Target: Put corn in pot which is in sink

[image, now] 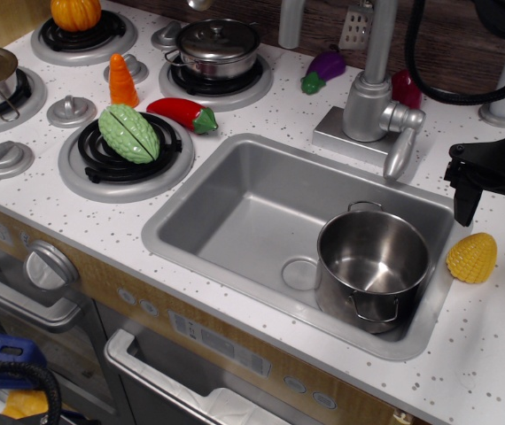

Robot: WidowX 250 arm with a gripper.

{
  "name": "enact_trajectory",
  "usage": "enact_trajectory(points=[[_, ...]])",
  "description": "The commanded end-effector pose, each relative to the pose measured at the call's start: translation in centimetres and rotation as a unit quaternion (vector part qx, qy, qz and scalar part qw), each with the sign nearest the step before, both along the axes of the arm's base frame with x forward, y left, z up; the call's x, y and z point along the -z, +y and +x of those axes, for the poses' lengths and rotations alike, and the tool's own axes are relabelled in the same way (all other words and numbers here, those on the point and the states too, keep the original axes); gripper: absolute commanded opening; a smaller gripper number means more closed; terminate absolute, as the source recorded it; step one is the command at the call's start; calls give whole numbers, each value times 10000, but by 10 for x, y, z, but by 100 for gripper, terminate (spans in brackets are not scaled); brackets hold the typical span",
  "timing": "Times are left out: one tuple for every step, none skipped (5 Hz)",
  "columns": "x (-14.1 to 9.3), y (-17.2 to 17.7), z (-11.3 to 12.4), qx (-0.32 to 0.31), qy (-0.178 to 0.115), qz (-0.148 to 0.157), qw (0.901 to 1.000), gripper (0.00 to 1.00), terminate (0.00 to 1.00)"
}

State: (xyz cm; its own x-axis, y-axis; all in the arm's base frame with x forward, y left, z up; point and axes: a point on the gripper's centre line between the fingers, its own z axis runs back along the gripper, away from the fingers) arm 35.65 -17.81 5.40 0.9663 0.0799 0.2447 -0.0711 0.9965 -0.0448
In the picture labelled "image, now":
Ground orange toy carrot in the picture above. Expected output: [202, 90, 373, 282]
[108, 53, 139, 107]

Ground hanging silver spoon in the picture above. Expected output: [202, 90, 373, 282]
[187, 0, 214, 12]

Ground front left black burner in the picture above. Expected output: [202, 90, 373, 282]
[0, 67, 47, 133]

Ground purple toy eggplant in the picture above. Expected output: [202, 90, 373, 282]
[300, 50, 346, 95]

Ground silver dishwasher door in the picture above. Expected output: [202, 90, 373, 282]
[104, 324, 318, 424]

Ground orange toy pumpkin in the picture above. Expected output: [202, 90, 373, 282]
[50, 0, 102, 32]

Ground black burner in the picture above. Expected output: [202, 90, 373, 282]
[0, 67, 47, 133]
[58, 113, 194, 204]
[31, 10, 138, 66]
[159, 56, 273, 112]

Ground black cable loop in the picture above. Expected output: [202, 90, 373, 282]
[404, 0, 505, 106]

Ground silver stove knob middle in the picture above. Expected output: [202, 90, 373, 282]
[47, 95, 97, 128]

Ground lidded steel pot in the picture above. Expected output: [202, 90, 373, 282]
[164, 19, 260, 80]

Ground red toy chili pepper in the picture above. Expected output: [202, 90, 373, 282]
[146, 97, 218, 135]

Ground silver stove knob carrot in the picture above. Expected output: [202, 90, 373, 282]
[104, 53, 149, 84]

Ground red toy bell pepper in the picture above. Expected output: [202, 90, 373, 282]
[392, 69, 423, 109]

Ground front right black burner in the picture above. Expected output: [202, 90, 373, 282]
[58, 113, 194, 204]

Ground grey curved pipe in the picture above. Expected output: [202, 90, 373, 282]
[278, 0, 306, 50]

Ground silver oven dial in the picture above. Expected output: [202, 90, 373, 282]
[23, 240, 79, 291]

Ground yellow toy corn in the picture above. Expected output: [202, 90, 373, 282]
[446, 233, 498, 283]

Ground silver stove knob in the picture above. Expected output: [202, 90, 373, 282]
[47, 95, 97, 128]
[151, 21, 183, 50]
[0, 141, 35, 180]

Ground grey toy sink basin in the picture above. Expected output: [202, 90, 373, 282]
[142, 134, 467, 361]

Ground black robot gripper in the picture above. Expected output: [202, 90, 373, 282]
[444, 138, 505, 227]

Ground silver toy grater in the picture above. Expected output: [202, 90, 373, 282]
[338, 1, 374, 50]

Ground silver stove knob back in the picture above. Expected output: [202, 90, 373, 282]
[151, 21, 183, 50]

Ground back left black burner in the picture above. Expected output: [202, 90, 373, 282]
[31, 10, 138, 66]

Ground silver oven door handle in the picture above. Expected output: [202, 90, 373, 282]
[0, 281, 82, 333]

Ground back right black burner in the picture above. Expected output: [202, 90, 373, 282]
[159, 56, 273, 112]

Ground silver toy faucet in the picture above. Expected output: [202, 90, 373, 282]
[312, 1, 425, 182]

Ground green toy bitter gourd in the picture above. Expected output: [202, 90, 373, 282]
[97, 104, 160, 164]

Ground open steel pot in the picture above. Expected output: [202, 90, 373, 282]
[315, 201, 430, 334]

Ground silver stove knob front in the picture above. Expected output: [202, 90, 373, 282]
[0, 141, 35, 180]

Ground blue clamp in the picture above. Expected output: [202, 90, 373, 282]
[0, 334, 47, 390]

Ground black hose bottom left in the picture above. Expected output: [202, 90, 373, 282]
[0, 360, 63, 425]

